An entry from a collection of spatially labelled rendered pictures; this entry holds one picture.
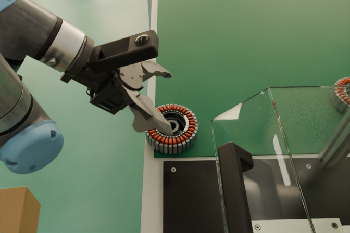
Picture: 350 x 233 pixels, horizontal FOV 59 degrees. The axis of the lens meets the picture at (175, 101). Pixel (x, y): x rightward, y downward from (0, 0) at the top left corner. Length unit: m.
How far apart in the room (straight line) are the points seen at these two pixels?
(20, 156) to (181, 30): 0.65
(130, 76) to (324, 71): 0.54
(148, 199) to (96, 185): 0.90
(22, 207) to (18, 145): 0.19
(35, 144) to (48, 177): 1.17
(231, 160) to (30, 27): 0.33
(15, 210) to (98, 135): 1.10
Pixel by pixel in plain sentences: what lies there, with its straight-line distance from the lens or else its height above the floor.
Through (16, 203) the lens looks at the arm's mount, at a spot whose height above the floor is 0.82.
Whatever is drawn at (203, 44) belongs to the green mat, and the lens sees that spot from 0.89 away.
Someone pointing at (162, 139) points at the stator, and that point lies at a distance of 0.62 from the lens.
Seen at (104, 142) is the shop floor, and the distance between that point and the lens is 1.60.
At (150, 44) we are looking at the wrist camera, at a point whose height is 1.00.
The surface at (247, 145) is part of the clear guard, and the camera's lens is 0.32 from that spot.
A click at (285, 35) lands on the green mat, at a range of 0.97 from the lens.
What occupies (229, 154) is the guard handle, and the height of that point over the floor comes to 1.06.
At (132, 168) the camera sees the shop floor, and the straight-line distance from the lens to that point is 1.50.
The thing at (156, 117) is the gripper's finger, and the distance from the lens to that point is 0.52.
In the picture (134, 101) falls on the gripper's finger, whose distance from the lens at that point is 0.50.
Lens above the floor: 1.30
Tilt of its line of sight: 49 degrees down
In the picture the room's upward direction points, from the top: straight up
